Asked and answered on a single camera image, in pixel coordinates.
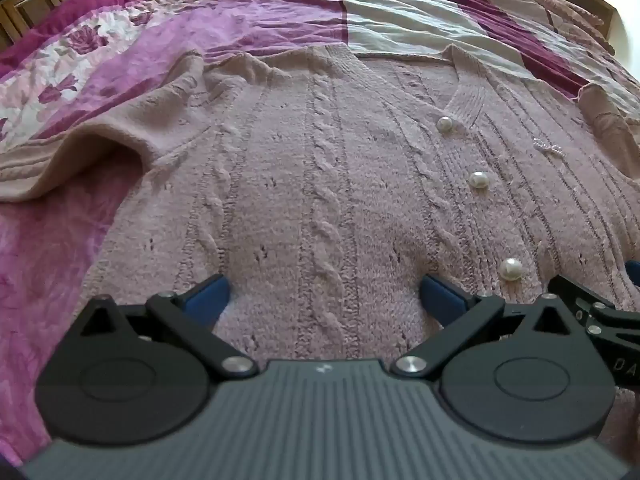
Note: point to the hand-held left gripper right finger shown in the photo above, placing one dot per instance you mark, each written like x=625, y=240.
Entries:
x=442, y=297

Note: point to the pink knitted cardigan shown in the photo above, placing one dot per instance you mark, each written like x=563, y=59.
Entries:
x=325, y=185

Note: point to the wooden headboard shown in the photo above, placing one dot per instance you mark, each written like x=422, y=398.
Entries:
x=30, y=10

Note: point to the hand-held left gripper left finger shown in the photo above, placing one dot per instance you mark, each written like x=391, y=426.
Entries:
x=207, y=297

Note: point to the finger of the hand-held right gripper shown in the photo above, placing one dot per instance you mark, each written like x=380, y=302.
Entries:
x=635, y=271
x=605, y=317

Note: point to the purple floral striped bedspread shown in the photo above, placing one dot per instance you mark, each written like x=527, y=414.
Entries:
x=280, y=15

